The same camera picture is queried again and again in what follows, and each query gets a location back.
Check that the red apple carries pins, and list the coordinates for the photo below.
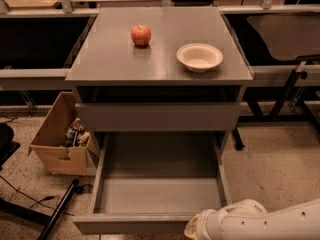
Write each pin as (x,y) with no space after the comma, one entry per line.
(141,35)

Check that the black stand leg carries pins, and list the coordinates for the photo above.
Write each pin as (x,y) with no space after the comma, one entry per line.
(62,205)

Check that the clutter items in box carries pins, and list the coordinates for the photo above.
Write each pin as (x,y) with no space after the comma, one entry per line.
(76,135)

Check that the white paper bowl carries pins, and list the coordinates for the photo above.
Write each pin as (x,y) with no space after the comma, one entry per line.
(199,57)

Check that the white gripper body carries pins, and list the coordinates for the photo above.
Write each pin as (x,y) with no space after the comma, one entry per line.
(204,221)

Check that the grey top drawer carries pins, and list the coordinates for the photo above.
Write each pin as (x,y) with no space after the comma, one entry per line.
(158,117)

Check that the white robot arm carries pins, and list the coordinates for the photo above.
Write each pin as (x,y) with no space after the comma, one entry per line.
(249,220)

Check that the black chair base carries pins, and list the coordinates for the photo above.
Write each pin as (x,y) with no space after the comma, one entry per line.
(7,145)

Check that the grey left workbench frame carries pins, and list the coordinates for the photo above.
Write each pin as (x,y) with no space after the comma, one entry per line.
(38,47)

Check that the grey drawer cabinet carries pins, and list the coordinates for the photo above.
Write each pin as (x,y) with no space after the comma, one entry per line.
(111,69)

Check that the grey drawer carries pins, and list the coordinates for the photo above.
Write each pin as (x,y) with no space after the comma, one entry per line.
(158,117)
(154,183)

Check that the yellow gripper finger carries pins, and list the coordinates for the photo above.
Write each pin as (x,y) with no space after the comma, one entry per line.
(190,230)

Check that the cardboard box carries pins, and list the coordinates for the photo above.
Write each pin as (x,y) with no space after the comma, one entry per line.
(50,142)

